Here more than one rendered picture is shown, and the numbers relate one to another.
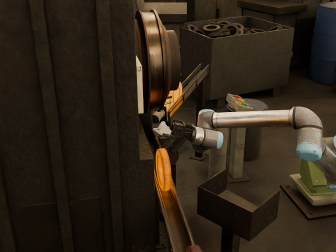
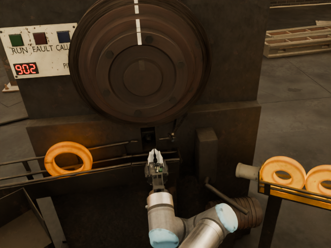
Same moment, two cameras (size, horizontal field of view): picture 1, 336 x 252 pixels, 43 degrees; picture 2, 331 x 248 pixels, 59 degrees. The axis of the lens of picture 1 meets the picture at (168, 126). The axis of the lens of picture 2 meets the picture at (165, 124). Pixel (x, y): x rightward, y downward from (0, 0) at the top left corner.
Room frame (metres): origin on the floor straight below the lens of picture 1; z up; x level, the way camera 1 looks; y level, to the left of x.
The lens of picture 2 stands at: (2.10, -0.84, 1.47)
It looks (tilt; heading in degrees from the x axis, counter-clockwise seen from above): 32 degrees down; 97
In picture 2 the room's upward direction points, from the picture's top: 3 degrees counter-clockwise
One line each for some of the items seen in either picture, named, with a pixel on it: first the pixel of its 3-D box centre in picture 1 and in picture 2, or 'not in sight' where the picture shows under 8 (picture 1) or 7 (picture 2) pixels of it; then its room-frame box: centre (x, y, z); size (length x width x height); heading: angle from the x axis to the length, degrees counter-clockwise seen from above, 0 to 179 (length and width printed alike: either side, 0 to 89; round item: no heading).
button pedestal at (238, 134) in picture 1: (237, 138); not in sight; (2.73, -0.50, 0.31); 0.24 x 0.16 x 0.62; 11
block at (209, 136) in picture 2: (142, 126); (205, 155); (2.14, 0.14, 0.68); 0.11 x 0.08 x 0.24; 101
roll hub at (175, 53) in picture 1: (170, 60); (142, 76); (1.94, -0.01, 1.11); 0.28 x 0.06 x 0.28; 11
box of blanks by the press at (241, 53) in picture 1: (230, 58); not in sight; (4.57, -0.69, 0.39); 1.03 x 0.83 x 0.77; 116
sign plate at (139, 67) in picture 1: (135, 79); (44, 51); (1.56, 0.12, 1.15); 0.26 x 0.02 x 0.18; 11
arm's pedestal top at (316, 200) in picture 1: (322, 186); not in sight; (2.42, -1.03, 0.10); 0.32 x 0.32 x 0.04; 12
